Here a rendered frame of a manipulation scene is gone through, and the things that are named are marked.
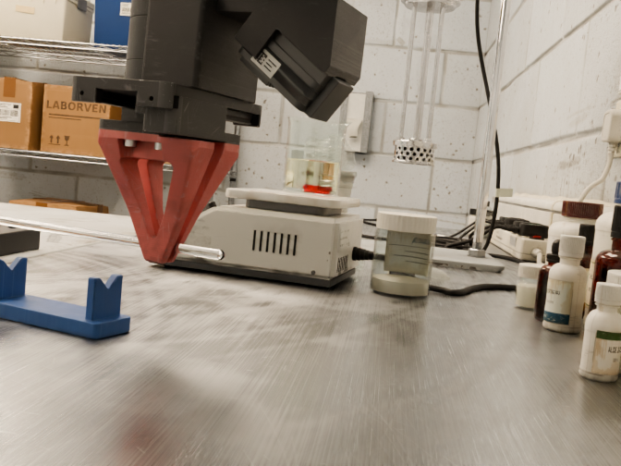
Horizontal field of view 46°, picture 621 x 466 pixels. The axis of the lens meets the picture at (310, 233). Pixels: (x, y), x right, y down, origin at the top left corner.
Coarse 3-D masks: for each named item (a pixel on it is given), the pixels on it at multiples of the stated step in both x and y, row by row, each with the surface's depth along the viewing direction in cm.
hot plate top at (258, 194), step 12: (228, 192) 73; (240, 192) 72; (252, 192) 72; (264, 192) 72; (276, 192) 73; (300, 204) 71; (312, 204) 70; (324, 204) 70; (336, 204) 70; (348, 204) 74
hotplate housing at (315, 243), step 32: (224, 224) 72; (256, 224) 71; (288, 224) 70; (320, 224) 70; (352, 224) 76; (192, 256) 73; (256, 256) 72; (288, 256) 71; (320, 256) 70; (352, 256) 77
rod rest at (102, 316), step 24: (0, 264) 47; (24, 264) 49; (0, 288) 47; (24, 288) 49; (96, 288) 44; (120, 288) 46; (0, 312) 46; (24, 312) 45; (48, 312) 45; (72, 312) 45; (96, 312) 44; (96, 336) 43
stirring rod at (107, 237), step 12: (0, 216) 48; (36, 228) 46; (48, 228) 46; (60, 228) 46; (72, 228) 45; (84, 228) 45; (108, 240) 44; (120, 240) 44; (132, 240) 43; (180, 252) 42; (192, 252) 42; (204, 252) 41; (216, 252) 41
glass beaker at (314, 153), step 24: (288, 120) 77; (312, 120) 74; (336, 120) 75; (288, 144) 76; (312, 144) 75; (336, 144) 76; (288, 168) 76; (312, 168) 75; (336, 168) 76; (288, 192) 76; (312, 192) 75; (336, 192) 77
